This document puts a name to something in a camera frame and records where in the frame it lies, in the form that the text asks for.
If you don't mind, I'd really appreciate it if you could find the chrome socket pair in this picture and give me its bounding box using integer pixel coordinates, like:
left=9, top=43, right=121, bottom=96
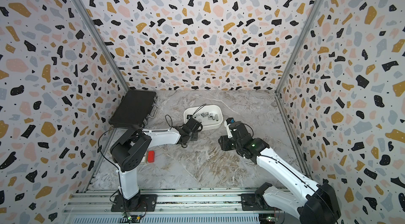
left=208, top=113, right=215, bottom=120

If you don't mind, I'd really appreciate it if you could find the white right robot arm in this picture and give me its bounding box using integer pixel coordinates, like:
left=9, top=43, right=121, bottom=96
left=218, top=117, right=341, bottom=224

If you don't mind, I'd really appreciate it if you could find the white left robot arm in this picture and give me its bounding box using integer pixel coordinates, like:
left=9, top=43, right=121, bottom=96
left=110, top=118, right=203, bottom=201

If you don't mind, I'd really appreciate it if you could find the white plastic storage box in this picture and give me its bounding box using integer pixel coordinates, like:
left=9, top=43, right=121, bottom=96
left=183, top=104, right=224, bottom=131

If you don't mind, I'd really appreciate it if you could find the red rectangular block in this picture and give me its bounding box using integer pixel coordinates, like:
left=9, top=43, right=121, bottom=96
left=147, top=151, right=155, bottom=163

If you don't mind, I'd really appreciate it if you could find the black tool case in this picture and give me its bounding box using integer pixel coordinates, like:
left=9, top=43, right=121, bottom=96
left=109, top=90, right=158, bottom=130

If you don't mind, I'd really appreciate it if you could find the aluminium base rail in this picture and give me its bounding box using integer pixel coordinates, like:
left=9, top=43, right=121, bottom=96
left=62, top=188, right=300, bottom=224

